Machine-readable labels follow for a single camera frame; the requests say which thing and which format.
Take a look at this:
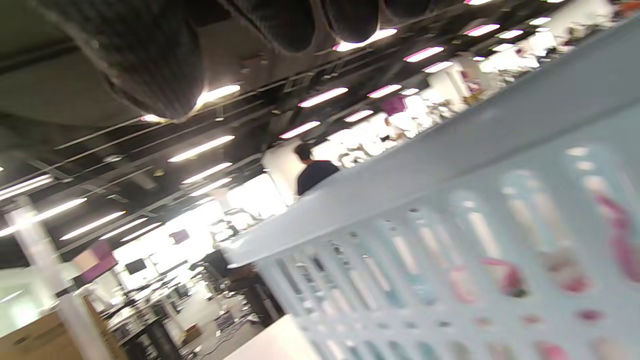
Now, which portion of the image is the person's right hand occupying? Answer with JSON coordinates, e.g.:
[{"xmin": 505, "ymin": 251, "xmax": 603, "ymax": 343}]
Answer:
[{"xmin": 30, "ymin": 0, "xmax": 441, "ymax": 122}]

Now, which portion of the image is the brown cardboard box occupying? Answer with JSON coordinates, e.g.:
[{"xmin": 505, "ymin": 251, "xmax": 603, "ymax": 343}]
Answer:
[{"xmin": 0, "ymin": 295, "xmax": 128, "ymax": 360}]

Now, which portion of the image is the light blue plastic basket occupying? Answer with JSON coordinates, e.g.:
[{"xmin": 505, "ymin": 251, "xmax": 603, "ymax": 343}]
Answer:
[{"xmin": 225, "ymin": 15, "xmax": 640, "ymax": 360}]

